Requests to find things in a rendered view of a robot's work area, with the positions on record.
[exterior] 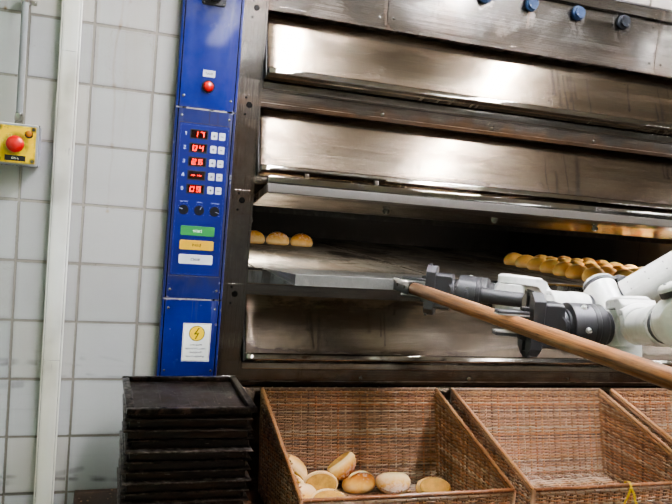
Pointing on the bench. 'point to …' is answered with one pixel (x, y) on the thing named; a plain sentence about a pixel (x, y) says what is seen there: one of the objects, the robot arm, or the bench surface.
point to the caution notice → (196, 342)
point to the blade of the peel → (337, 278)
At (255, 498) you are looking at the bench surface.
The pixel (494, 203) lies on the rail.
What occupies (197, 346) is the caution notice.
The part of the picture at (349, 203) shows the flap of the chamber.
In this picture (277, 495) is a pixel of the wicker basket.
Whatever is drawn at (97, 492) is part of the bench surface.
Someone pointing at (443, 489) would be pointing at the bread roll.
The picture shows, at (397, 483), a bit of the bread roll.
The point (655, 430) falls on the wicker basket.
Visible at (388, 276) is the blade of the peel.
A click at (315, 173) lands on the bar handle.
